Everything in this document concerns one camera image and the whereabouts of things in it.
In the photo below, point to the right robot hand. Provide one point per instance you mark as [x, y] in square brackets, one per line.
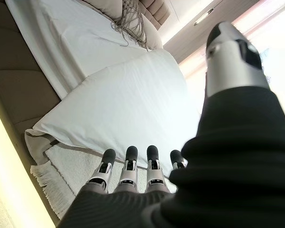
[228, 180]

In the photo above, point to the white duvet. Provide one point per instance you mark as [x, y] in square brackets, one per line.
[123, 107]

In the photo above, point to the white fitted bed sheet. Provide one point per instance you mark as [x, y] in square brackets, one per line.
[85, 40]

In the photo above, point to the white textured fringed throw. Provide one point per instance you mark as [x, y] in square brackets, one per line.
[69, 166]

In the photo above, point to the cream pillow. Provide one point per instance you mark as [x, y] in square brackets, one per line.
[153, 35]

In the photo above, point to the ceiling light fixture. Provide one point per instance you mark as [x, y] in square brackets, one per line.
[203, 17]

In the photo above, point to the beige tufted headboard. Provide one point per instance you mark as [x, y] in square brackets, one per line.
[156, 10]

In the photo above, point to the fringed macrame cushion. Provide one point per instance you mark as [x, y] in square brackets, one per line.
[130, 21]

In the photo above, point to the beige pillow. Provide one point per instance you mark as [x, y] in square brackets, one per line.
[107, 6]

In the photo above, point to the brown upholstered bed frame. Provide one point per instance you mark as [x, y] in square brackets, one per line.
[12, 71]

